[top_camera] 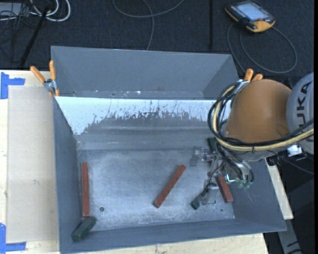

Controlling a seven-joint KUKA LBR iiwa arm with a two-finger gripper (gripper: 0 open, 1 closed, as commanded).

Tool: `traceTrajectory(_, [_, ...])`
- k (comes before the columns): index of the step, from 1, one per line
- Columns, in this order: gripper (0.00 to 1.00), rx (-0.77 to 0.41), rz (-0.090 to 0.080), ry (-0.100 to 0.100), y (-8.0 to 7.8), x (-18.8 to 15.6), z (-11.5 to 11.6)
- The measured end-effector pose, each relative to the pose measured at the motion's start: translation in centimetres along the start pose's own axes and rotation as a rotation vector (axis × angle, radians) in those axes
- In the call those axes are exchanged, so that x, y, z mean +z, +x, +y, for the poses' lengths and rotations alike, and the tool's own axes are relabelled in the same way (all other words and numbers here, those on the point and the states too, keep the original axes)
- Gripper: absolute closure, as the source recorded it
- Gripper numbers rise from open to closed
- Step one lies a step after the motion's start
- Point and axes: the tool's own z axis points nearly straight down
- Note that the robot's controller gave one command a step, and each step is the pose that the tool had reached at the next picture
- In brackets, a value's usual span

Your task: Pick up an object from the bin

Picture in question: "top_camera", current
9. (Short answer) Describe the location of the dark green flat block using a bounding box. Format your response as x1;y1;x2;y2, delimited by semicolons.
190;197;202;211
71;216;98;243

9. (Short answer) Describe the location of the black cylinder on white bracket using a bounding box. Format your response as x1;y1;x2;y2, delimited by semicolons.
266;143;308;167

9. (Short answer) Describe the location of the pale wood flat board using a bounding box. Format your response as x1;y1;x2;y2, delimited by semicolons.
5;85;59;244

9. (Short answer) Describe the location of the red-brown flat block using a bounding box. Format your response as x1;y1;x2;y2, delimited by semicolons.
216;176;234;204
153;164;187;209
81;162;91;217

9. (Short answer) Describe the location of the grey metal bin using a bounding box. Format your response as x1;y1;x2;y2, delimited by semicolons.
50;46;287;254

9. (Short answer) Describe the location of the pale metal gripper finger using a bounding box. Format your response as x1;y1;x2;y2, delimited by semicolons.
189;146;217;167
197;182;220;206

